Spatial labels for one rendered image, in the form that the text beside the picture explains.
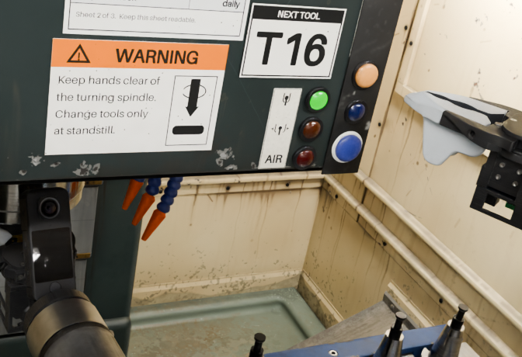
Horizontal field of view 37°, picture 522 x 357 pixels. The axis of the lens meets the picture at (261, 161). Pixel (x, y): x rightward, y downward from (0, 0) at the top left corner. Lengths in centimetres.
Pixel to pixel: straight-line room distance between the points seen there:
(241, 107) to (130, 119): 11
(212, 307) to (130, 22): 164
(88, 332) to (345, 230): 145
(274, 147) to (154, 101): 14
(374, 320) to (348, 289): 21
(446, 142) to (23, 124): 37
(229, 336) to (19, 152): 157
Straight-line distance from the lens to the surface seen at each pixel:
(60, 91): 67
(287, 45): 72
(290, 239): 228
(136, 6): 66
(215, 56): 70
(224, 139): 74
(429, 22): 183
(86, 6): 65
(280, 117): 75
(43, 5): 64
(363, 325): 196
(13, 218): 87
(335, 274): 221
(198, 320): 223
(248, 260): 225
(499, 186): 72
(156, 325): 219
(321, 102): 76
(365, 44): 77
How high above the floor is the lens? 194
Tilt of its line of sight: 25 degrees down
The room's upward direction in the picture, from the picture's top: 12 degrees clockwise
